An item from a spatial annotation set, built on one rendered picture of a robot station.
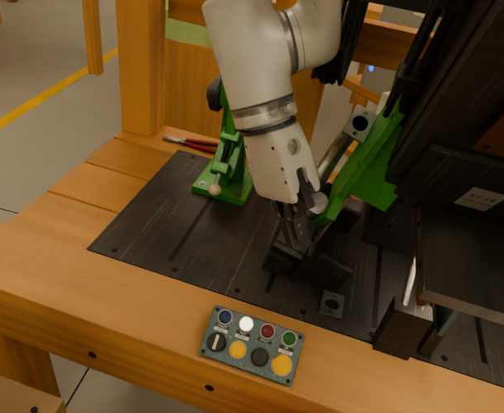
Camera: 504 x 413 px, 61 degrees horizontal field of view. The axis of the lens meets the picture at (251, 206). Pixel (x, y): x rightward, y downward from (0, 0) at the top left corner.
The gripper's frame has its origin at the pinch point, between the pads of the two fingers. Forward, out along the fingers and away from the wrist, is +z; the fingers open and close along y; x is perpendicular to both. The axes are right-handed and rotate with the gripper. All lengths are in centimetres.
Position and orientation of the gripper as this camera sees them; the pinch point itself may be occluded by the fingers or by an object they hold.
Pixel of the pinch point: (294, 229)
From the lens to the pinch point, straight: 61.1
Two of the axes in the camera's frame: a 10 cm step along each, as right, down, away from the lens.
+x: -8.2, 3.8, -4.2
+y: -5.0, -1.4, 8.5
